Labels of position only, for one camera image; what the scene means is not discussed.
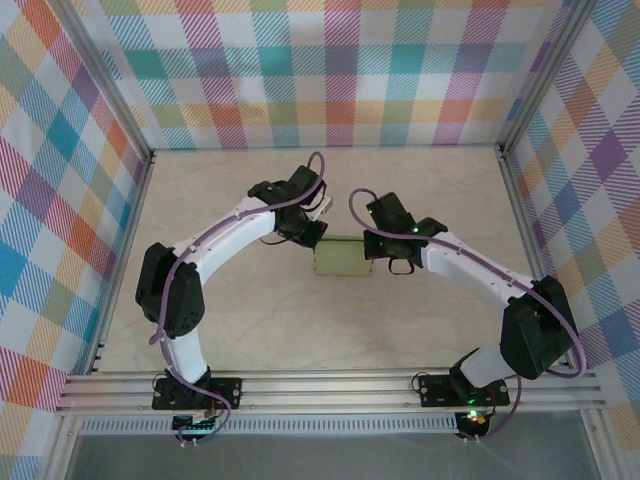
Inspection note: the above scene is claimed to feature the aluminium table side rail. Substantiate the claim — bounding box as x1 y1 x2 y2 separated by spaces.
87 149 157 376
496 144 575 370

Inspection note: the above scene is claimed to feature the small black controller box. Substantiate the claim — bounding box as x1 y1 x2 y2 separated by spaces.
457 409 490 432

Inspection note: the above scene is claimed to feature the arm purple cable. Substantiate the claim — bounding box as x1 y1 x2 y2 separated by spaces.
348 188 587 444
149 151 329 446

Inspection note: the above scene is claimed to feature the green circuit board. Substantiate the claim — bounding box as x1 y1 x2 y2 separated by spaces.
172 409 221 434

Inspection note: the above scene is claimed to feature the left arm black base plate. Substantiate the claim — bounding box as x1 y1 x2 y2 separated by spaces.
152 377 243 411

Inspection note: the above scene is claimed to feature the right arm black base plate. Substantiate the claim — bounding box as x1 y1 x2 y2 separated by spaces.
418 372 510 407

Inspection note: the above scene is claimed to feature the aluminium frame post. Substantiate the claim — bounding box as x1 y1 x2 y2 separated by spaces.
499 0 597 152
58 0 154 162

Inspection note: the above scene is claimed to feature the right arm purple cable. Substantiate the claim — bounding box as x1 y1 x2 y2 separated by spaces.
348 188 587 444

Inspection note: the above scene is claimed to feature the slotted grey cable duct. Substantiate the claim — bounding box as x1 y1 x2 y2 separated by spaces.
79 413 459 435

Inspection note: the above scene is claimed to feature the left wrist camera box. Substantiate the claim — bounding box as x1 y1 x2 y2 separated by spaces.
307 197 334 221

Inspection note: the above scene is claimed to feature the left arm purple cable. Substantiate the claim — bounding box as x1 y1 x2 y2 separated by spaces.
149 151 329 446

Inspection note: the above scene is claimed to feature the wide aluminium mounting rail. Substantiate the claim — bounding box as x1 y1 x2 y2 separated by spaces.
54 368 606 414

